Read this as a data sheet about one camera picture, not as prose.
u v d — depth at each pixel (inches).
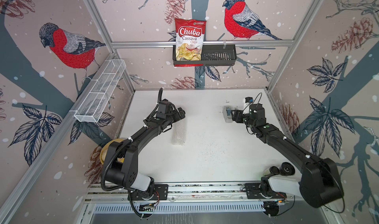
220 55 37.4
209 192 29.4
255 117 25.5
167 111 28.1
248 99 29.3
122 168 16.9
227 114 40.4
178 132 34.6
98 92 30.6
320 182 15.8
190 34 32.8
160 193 28.8
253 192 28.6
